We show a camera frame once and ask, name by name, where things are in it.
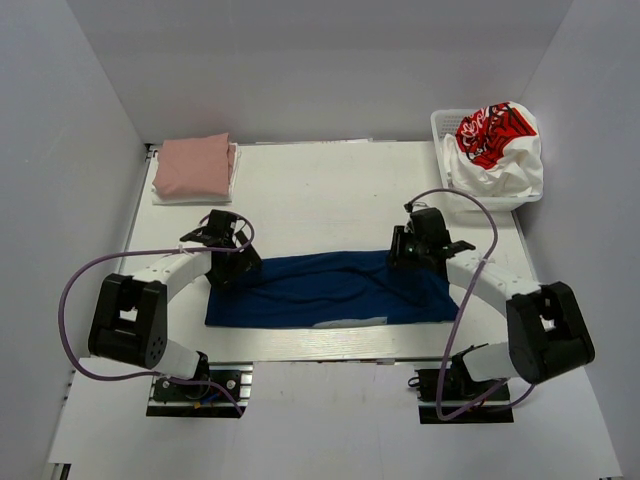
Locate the blue t shirt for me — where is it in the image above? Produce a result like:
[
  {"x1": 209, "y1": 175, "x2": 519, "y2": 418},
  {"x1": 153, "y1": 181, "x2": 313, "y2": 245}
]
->
[{"x1": 204, "y1": 251, "x2": 459, "y2": 329}]

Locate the white red print t shirt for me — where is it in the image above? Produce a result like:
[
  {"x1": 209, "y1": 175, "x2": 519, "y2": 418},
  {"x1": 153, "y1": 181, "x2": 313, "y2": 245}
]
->
[{"x1": 441, "y1": 101, "x2": 544, "y2": 198}]

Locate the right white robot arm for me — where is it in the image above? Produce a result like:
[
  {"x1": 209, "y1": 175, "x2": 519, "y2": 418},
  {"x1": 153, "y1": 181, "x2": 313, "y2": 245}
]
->
[{"x1": 388, "y1": 208, "x2": 596, "y2": 399}]

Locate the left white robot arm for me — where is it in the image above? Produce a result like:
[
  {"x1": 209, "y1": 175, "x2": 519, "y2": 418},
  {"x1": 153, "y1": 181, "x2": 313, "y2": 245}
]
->
[{"x1": 88, "y1": 210, "x2": 262, "y2": 399}]

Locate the folded pink t shirt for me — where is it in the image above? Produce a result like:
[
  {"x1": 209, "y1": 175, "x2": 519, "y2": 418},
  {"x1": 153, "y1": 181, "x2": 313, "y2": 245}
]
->
[{"x1": 152, "y1": 133, "x2": 237, "y2": 202}]

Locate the white plastic basket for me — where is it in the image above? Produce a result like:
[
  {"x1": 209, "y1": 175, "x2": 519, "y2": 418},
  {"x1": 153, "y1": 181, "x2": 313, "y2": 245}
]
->
[{"x1": 430, "y1": 109, "x2": 542, "y2": 212}]

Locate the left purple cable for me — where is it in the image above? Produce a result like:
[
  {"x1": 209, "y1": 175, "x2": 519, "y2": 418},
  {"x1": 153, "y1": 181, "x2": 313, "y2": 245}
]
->
[{"x1": 58, "y1": 212, "x2": 259, "y2": 417}]

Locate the purple cable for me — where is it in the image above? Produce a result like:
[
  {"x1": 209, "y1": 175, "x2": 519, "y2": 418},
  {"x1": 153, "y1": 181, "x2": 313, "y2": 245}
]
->
[
  {"x1": 58, "y1": 212, "x2": 259, "y2": 417},
  {"x1": 403, "y1": 188, "x2": 537, "y2": 421}
]

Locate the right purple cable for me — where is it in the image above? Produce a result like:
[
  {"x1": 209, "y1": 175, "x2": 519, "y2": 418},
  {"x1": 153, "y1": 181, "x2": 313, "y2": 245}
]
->
[{"x1": 403, "y1": 188, "x2": 537, "y2": 421}]

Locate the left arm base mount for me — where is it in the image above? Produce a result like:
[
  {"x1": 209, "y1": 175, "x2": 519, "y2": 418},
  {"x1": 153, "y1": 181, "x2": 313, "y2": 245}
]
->
[{"x1": 146, "y1": 363, "x2": 254, "y2": 419}]

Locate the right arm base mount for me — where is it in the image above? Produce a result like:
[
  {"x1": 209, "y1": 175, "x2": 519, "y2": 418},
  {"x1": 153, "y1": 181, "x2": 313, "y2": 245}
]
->
[{"x1": 407, "y1": 368, "x2": 514, "y2": 425}]

